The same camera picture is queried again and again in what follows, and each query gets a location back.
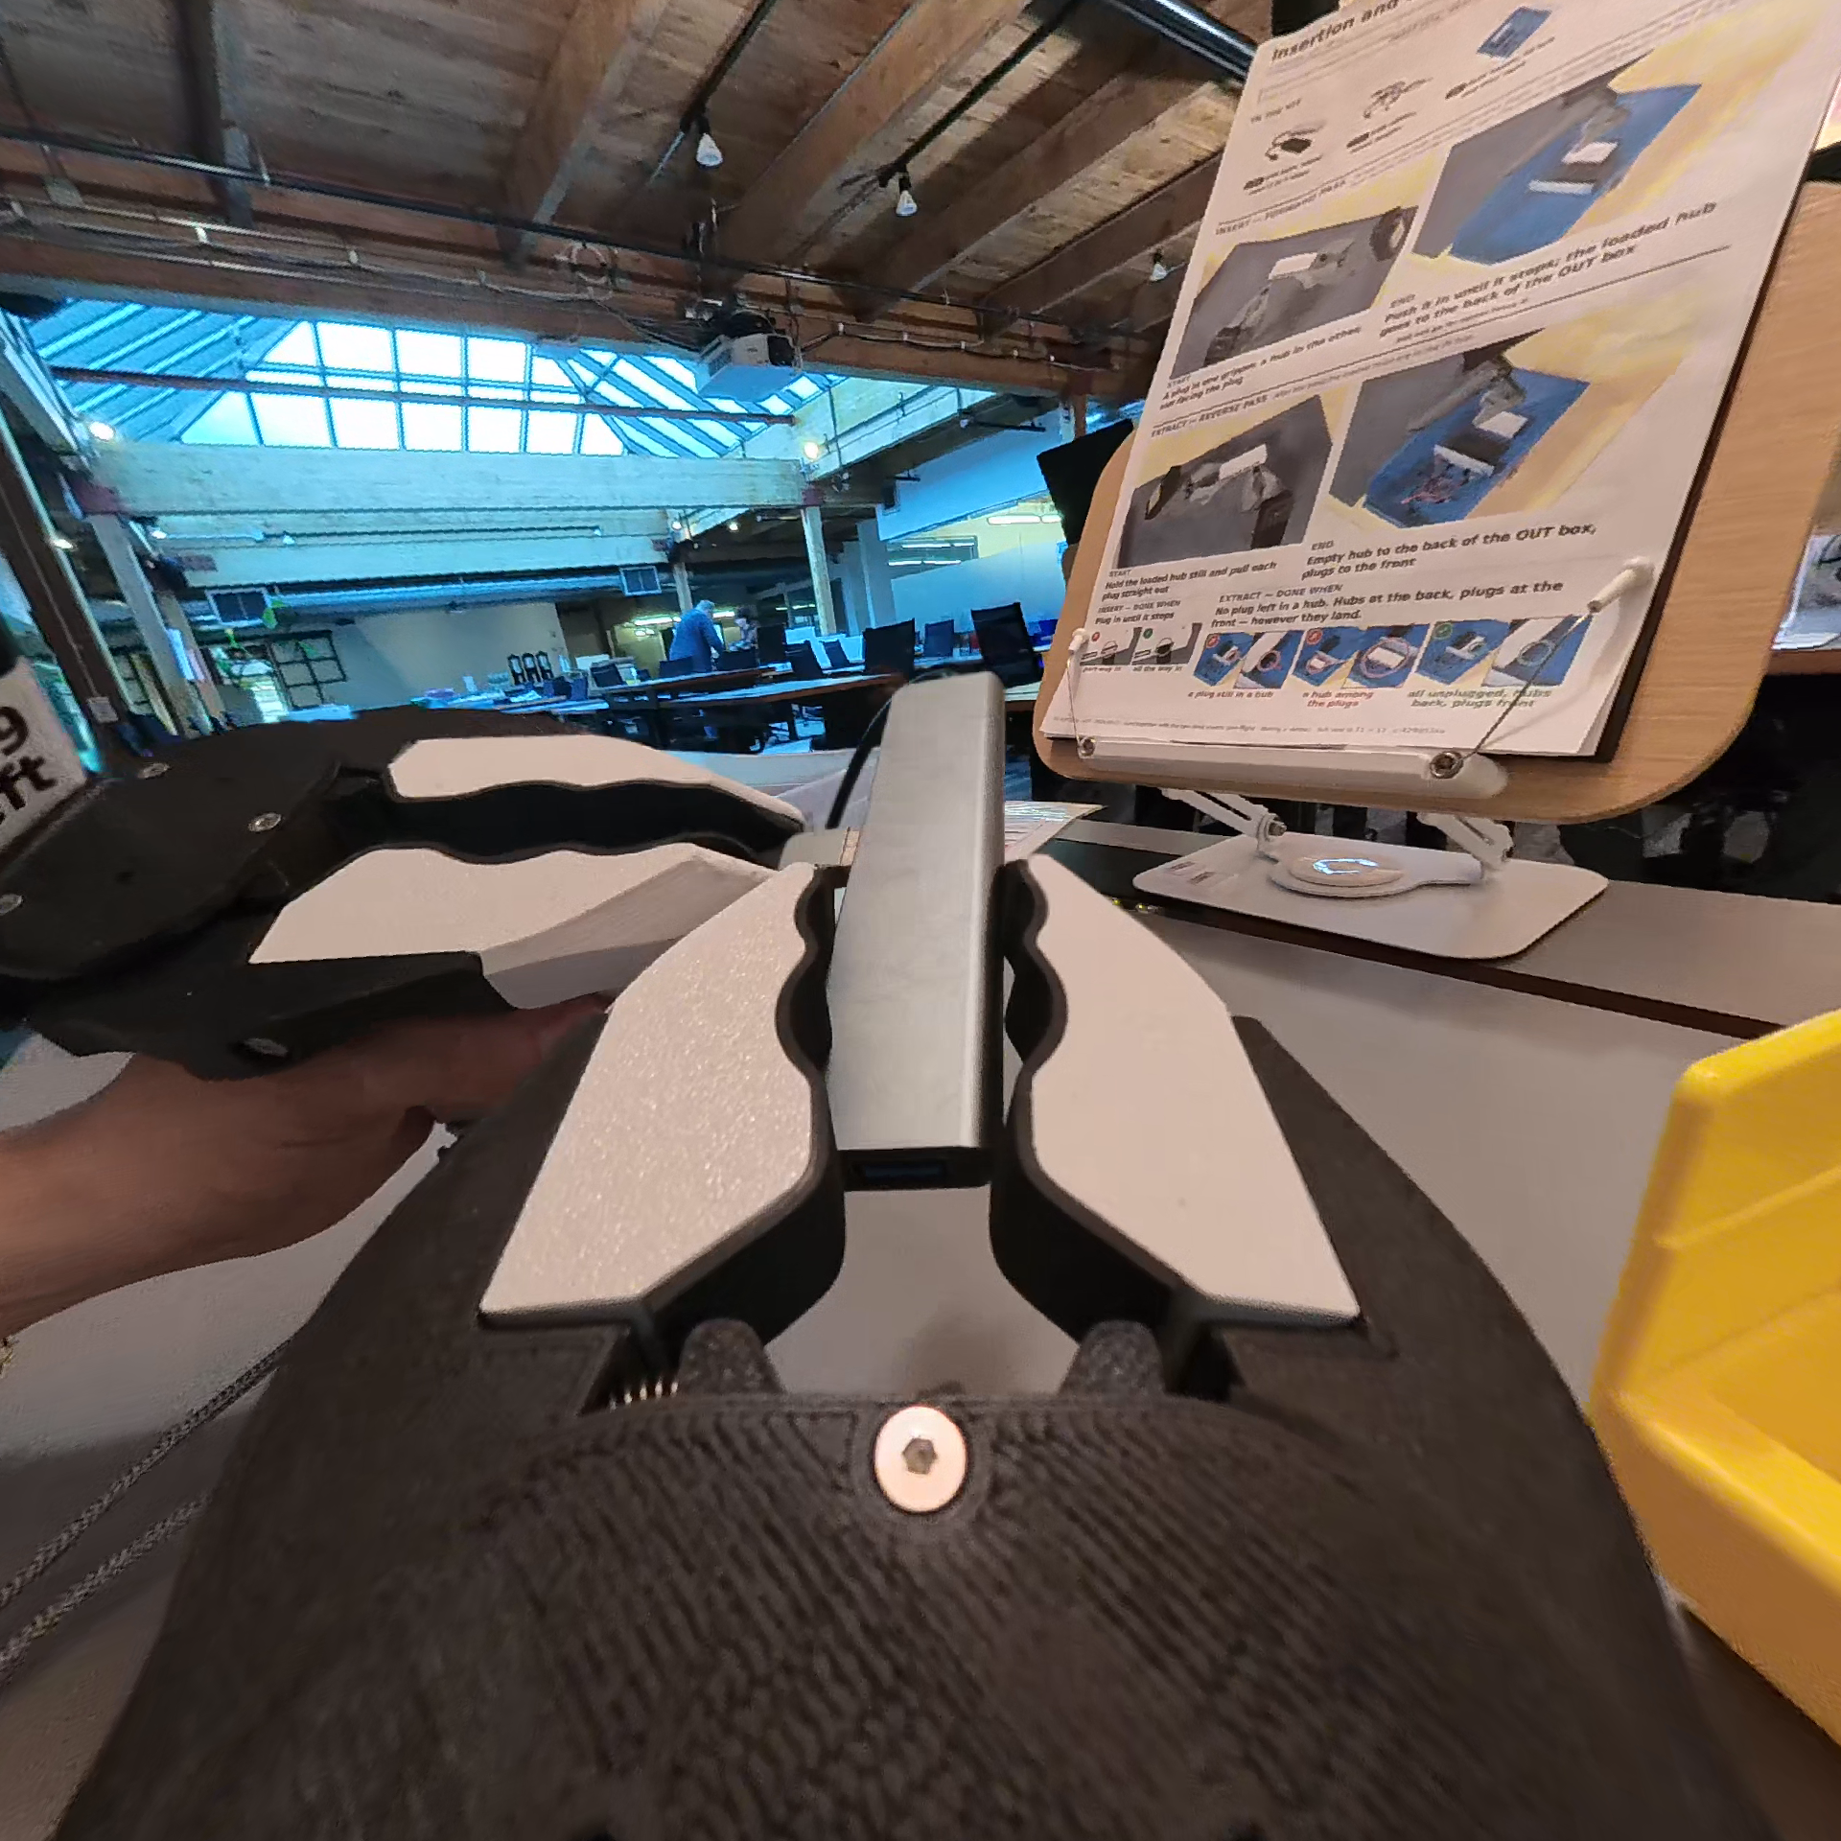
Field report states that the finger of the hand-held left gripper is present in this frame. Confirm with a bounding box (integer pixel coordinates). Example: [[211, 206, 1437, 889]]
[[247, 837, 791, 1012], [337, 733, 810, 866]]

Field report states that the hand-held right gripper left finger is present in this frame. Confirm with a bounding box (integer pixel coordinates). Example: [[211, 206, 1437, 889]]
[[478, 863, 848, 1345]]

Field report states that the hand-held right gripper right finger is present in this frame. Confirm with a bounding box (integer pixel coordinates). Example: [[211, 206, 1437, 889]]
[[989, 855, 1360, 1372]]

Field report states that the grey braided usb cable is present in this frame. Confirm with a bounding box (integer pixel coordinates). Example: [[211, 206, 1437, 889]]
[[0, 822, 865, 1685]]

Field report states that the black hub cable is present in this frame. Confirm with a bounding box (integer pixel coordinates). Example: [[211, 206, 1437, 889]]
[[822, 730, 904, 832]]

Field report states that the grey usb hub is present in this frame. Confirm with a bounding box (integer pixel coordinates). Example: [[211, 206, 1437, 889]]
[[822, 671, 1008, 1192]]

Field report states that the person's left hand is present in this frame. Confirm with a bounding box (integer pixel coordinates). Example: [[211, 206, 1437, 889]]
[[0, 999, 608, 1332]]

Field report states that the paper with red label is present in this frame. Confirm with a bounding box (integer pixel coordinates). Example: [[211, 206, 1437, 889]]
[[999, 797, 1102, 866]]

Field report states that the glass skylight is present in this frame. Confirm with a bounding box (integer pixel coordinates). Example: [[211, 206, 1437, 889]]
[[29, 302, 849, 461]]

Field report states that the ceiling projector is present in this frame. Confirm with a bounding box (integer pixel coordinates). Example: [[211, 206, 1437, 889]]
[[697, 308, 800, 405]]

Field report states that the yellow plastic bin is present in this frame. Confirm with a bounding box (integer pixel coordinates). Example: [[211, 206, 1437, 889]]
[[1589, 1011, 1841, 1743]]

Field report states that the printed instruction sheet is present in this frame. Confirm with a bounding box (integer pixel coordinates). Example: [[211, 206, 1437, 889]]
[[1042, 0, 1841, 755]]

